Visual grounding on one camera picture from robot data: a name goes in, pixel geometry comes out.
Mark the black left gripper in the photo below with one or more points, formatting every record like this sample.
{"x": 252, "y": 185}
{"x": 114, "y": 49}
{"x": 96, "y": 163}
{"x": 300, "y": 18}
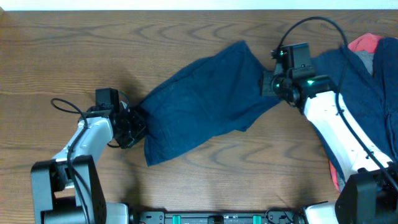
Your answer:
{"x": 141, "y": 127}

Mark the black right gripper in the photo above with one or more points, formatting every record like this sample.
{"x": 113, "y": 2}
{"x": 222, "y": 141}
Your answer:
{"x": 266, "y": 78}

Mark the navy blue shorts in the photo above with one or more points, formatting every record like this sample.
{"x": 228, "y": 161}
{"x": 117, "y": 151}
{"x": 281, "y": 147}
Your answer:
{"x": 209, "y": 97}

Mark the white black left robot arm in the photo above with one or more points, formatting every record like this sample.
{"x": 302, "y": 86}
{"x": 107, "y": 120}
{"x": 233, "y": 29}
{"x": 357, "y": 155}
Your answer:
{"x": 66, "y": 188}

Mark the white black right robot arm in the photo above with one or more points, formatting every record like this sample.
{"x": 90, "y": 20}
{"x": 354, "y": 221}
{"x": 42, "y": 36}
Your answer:
{"x": 370, "y": 191}

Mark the navy blue clothes pile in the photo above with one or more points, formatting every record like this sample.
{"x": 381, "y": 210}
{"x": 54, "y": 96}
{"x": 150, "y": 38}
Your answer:
{"x": 371, "y": 100}

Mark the grey garment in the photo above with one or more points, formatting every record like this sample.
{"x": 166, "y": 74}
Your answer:
{"x": 367, "y": 59}

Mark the red garment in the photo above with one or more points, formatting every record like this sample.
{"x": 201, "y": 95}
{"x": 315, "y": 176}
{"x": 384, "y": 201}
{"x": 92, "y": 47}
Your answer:
{"x": 367, "y": 42}

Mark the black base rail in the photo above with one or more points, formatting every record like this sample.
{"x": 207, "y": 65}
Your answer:
{"x": 217, "y": 217}

